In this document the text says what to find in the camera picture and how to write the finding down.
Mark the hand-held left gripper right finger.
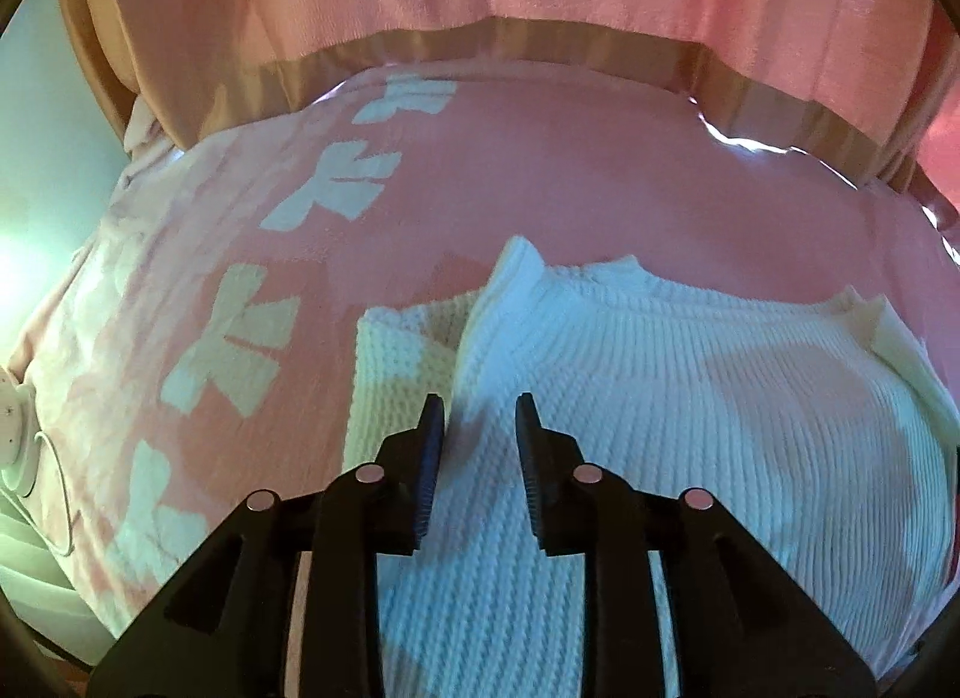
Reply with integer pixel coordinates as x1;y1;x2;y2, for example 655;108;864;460
514;392;879;698

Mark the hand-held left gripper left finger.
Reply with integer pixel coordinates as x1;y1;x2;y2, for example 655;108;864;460
88;393;448;698

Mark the white red black knit sweater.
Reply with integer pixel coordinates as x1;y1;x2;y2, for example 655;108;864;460
343;236;955;698

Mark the pink blanket with white bows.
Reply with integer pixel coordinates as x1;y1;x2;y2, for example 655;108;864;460
11;60;960;639

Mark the white bed sheet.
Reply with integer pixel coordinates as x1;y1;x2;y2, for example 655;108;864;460
0;492;102;643

